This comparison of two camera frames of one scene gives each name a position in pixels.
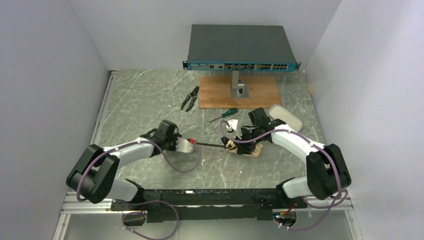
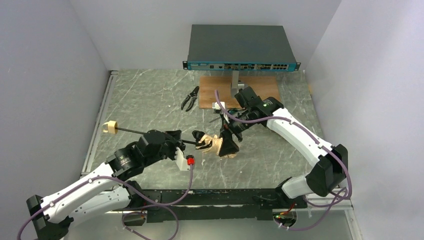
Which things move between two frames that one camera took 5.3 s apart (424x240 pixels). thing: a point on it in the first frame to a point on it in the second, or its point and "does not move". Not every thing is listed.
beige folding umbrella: (251, 149) to (212, 144)
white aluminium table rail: (104, 107) does not move
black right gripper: (244, 137) to (228, 133)
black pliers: (193, 94) does not move
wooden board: (215, 92) does not move
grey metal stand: (238, 89) does not move
